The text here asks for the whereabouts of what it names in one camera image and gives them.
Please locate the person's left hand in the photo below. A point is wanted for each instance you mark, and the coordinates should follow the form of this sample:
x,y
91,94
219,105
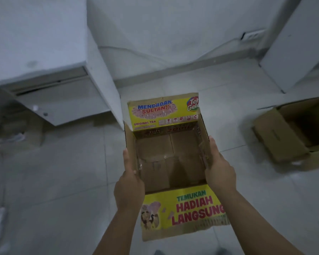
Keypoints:
x,y
129,188

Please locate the person's right hand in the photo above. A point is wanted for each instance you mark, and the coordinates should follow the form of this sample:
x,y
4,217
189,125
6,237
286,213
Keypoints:
x,y
220,175

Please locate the person's right thumb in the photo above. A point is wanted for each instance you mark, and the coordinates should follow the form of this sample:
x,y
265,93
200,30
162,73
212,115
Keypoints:
x,y
205,161

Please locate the person's left thumb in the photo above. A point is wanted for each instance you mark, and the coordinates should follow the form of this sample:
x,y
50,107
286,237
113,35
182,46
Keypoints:
x,y
135,173

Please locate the yellow printed cardboard box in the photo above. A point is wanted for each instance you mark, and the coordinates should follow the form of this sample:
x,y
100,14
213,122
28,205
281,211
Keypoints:
x,y
162,156

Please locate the person's left forearm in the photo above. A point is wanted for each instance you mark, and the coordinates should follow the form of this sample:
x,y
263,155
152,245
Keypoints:
x,y
119,232

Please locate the person's right forearm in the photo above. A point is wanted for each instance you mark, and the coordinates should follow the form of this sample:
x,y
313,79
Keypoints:
x,y
252,223

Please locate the plain brown cardboard box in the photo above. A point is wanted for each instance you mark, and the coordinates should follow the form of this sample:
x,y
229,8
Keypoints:
x,y
281,135

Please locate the flat brown cardboard piece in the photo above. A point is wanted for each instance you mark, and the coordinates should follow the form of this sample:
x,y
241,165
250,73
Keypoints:
x,y
29,132

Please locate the crumpled white plastic wrap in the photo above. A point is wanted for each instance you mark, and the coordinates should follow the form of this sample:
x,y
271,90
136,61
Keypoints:
x,y
10,139

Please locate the white leaning board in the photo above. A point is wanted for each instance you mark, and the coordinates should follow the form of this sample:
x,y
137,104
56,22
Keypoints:
x,y
295,42

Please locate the white cabinet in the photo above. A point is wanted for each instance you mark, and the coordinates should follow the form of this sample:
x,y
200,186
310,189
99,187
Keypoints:
x,y
42,50

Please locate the white wall socket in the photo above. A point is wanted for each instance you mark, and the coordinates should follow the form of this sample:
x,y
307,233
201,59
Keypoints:
x,y
252,35

